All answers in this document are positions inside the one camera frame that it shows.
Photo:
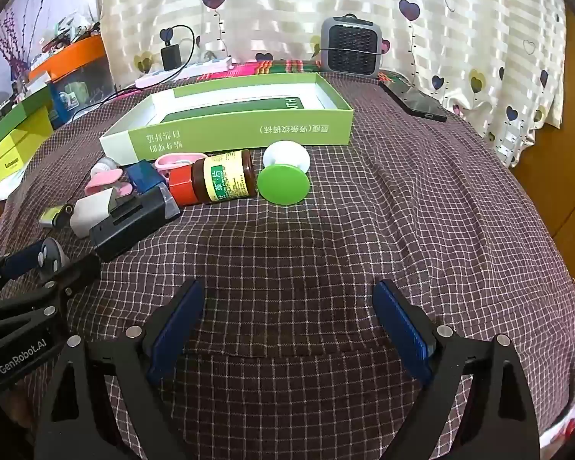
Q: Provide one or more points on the black round disc white dots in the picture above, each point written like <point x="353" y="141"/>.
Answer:
<point x="52" y="254"/>

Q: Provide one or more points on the clear storage box orange lid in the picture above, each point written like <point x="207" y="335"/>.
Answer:
<point x="72" y="55"/>

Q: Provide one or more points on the pink clip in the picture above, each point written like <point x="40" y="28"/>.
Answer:
<point x="108" y="181"/>
<point x="177" y="159"/>

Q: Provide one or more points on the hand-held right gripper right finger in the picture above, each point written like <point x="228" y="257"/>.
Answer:
<point x="402" y="330"/>

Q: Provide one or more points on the black smartphone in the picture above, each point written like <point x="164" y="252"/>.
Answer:
<point x="414" y="100"/>

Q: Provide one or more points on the white floral sheet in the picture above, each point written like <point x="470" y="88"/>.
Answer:
<point x="565" y="429"/>

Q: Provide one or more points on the blue small box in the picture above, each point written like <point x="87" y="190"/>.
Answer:
<point x="143" y="177"/>

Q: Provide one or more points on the white USB charger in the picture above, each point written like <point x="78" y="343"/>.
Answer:
<point x="88" y="213"/>

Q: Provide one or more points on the green and white cardboard box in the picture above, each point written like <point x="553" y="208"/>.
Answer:
<point x="249" y="127"/>

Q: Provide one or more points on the black rectangular device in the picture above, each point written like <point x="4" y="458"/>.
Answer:
<point x="129" y="223"/>

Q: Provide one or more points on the grey mini heater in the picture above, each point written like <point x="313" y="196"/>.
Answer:
<point x="352" y="48"/>

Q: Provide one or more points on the heart print curtain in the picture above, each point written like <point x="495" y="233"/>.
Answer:
<point x="316" y="0"/>

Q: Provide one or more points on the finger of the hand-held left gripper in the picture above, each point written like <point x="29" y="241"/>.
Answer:
<point x="21" y="263"/>
<point x="76" y="273"/>

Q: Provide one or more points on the colourful striped blanket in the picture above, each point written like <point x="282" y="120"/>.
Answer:
<point x="268" y="66"/>

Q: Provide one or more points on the brown medicine bottle red cap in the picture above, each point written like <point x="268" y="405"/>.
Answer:
<point x="220" y="177"/>

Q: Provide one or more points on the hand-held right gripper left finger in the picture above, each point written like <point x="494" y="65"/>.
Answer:
<point x="177" y="326"/>

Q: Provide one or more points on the green and yellow cardboard box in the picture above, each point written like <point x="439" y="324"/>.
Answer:
<point x="14" y="153"/>

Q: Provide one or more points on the white power strip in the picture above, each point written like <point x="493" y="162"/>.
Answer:
<point x="191" y="69"/>

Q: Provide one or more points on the wooden wardrobe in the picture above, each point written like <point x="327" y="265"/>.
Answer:
<point x="565" y="177"/>

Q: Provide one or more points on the white jar green lid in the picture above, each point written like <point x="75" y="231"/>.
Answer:
<point x="283" y="184"/>

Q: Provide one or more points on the blue printed box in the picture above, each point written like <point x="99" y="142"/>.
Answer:
<point x="67" y="98"/>

